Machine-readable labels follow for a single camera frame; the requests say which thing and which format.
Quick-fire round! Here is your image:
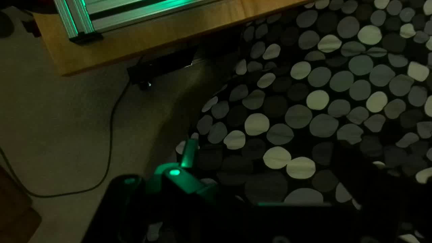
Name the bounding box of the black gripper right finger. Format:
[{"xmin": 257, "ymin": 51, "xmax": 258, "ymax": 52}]
[{"xmin": 335, "ymin": 143, "xmax": 420, "ymax": 243}]

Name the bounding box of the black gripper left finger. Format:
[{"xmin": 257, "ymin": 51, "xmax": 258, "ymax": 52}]
[{"xmin": 83, "ymin": 137, "xmax": 218, "ymax": 243}]

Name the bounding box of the large-dotted black blanket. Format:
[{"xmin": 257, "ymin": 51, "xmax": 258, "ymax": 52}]
[{"xmin": 175, "ymin": 0, "xmax": 432, "ymax": 243}]

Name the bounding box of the thin black power cable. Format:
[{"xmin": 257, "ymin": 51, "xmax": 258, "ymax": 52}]
[{"xmin": 0, "ymin": 79, "xmax": 134, "ymax": 199}]

